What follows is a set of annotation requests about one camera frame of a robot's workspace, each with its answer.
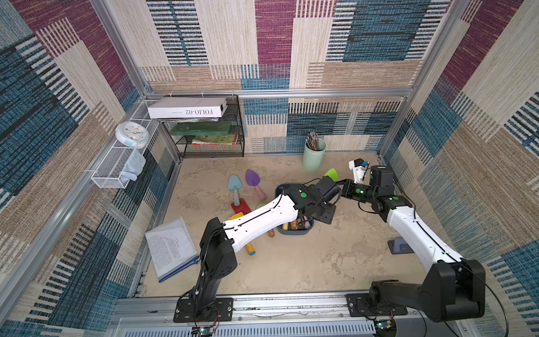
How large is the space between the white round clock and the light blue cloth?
0.11 ft

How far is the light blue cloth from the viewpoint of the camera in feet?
2.18

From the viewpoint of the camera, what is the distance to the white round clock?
0.73 meters

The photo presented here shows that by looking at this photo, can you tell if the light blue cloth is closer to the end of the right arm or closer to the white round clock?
the white round clock
